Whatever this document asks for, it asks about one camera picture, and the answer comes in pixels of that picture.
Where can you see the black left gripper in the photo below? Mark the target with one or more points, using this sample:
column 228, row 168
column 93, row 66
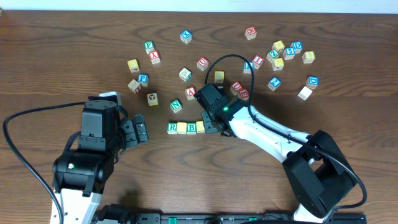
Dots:
column 140, row 128

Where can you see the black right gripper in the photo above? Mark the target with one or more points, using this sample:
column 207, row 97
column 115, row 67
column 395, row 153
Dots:
column 208, row 119

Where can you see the green B block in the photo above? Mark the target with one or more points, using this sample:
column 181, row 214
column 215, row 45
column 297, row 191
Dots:
column 191, row 128

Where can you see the yellow O block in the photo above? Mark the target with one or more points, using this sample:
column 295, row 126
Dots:
column 181, row 127

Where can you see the green R block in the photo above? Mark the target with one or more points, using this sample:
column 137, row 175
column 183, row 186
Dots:
column 172, row 128

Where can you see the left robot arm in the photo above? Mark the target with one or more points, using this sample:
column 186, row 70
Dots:
column 88, row 160

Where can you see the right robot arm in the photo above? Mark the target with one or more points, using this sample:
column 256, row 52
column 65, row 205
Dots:
column 317, row 171

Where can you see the yellow picture block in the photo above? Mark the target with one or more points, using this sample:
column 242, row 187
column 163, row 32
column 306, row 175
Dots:
column 152, row 99

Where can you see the green N block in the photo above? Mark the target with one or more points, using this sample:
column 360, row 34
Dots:
column 176, row 106

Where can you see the red A block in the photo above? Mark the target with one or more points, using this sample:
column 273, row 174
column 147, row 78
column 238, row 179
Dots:
column 190, row 91

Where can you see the plain wood red-sided block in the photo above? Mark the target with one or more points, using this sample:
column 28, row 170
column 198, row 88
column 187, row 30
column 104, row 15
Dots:
column 134, row 86

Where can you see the red E block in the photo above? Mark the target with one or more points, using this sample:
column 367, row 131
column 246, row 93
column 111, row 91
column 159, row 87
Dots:
column 243, row 94

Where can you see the red U block lower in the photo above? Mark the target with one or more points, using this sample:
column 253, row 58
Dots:
column 236, row 87

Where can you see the red u block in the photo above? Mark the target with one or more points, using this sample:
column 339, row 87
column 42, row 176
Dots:
column 202, row 63
column 236, row 87

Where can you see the blue P block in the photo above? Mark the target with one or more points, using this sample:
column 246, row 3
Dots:
column 143, row 79

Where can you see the plain wood green-sided block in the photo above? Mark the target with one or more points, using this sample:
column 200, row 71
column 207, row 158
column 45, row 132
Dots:
column 185, row 74

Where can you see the red U block upper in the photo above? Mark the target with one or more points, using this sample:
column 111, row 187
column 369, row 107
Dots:
column 202, row 63

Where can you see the blue L block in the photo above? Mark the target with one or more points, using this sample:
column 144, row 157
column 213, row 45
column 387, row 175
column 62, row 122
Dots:
column 248, row 67

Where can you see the blue 2 block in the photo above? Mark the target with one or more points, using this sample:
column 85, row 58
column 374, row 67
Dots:
column 274, row 83

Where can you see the red I block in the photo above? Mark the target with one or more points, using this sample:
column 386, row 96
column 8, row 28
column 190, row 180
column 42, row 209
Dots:
column 257, row 61

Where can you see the green F block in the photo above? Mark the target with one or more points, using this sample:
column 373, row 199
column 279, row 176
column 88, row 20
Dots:
column 149, row 46

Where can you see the yellow block below Z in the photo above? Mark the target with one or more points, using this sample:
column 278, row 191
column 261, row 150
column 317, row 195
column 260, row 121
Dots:
column 277, row 64

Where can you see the blue X block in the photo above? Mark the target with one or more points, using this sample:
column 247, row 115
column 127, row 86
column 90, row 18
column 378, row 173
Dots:
column 186, row 36

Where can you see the green Z block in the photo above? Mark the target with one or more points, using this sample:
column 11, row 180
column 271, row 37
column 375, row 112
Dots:
column 272, row 55

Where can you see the plain wood block right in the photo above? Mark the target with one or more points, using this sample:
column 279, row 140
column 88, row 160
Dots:
column 305, row 93

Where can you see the red H block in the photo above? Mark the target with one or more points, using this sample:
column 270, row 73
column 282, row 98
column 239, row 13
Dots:
column 250, row 33

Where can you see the blue 5 block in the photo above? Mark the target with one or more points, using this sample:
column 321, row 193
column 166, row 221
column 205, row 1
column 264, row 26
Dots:
column 288, row 53

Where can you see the blue D block lower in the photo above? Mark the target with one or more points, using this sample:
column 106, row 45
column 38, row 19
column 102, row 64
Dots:
column 312, row 82

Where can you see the blue d block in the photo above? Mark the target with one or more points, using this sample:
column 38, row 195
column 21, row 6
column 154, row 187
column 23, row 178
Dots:
column 312, row 82
column 297, row 46

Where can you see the blue D block upper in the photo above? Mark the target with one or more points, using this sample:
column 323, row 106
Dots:
column 297, row 46

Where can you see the yellow 8 block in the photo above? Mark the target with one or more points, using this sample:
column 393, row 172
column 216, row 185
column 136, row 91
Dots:
column 308, row 57

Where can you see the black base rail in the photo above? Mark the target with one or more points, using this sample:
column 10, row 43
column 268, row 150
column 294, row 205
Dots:
column 217, row 218

